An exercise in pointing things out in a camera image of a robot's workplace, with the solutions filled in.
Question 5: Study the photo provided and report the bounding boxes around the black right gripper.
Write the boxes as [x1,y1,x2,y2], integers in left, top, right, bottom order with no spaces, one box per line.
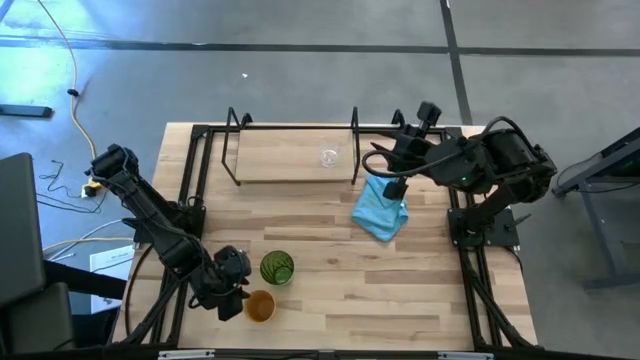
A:
[369,100,444,201]

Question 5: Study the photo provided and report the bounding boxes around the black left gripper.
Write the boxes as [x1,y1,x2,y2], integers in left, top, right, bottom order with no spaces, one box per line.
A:
[202,244,253,322]

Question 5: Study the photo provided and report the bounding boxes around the yellow plastic cup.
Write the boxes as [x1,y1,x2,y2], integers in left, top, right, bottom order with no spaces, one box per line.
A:
[244,289,277,324]

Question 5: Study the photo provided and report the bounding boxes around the green ribbed glass tumbler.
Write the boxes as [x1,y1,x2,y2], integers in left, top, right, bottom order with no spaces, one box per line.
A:
[259,249,296,287]

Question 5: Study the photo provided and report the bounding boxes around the clear glass mug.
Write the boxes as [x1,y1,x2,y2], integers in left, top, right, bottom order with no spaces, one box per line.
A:
[318,142,344,170]

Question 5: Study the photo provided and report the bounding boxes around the blue microfibre cloth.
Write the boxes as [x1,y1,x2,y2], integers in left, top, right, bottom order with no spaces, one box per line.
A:
[350,173,410,244]

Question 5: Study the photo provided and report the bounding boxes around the white paper sheet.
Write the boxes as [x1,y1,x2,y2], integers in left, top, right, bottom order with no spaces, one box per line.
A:
[89,243,137,315]

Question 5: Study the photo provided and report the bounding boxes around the black standing desk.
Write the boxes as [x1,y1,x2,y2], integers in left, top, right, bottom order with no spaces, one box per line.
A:
[551,126,640,292]

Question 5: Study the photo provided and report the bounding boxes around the black padded chair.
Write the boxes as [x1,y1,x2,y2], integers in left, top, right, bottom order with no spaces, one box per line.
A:
[0,152,77,355]

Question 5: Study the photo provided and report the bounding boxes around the black flat floor bar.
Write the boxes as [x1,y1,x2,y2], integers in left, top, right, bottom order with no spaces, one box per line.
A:
[0,103,54,120]

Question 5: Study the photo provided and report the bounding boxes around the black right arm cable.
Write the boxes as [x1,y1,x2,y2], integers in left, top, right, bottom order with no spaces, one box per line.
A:
[360,115,526,180]

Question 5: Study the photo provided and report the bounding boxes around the silver table edge bracket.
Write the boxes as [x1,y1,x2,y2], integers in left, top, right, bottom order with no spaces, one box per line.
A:
[157,349,217,360]
[438,351,496,360]

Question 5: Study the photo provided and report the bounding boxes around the wooden shelf with black frame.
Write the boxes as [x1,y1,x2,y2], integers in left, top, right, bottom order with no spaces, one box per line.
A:
[221,106,362,187]

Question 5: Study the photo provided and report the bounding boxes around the thin black floor cable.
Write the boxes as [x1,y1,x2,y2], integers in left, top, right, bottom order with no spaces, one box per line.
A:
[36,159,109,215]

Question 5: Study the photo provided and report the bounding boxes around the yellow extension cord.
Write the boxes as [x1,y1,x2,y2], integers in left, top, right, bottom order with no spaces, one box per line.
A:
[36,0,136,254]

